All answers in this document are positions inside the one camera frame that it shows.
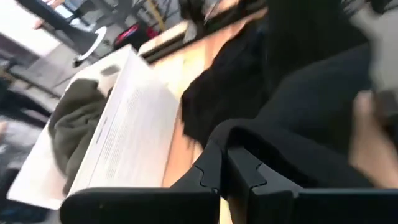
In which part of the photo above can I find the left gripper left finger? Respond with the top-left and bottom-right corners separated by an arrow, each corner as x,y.
60,141 -> 223,224

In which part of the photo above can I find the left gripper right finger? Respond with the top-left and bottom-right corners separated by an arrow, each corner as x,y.
226,146 -> 398,224

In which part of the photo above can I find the white plastic laundry basket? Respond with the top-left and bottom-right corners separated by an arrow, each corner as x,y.
6,44 -> 185,211

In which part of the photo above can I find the black garment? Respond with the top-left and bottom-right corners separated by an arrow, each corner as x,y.
181,17 -> 274,147
206,43 -> 376,189

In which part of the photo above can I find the dark olive garment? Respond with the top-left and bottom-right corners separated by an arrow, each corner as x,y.
47,77 -> 109,196

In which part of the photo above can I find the person's hand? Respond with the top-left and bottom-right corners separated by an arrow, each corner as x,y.
348,90 -> 398,190

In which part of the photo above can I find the black and red case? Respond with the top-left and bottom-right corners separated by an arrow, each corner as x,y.
113,23 -> 160,50

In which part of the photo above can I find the grey round-base lamp stand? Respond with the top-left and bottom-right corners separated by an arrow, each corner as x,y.
73,26 -> 108,63

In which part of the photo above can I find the yellow floor cable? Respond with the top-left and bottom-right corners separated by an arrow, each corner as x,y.
145,0 -> 167,32

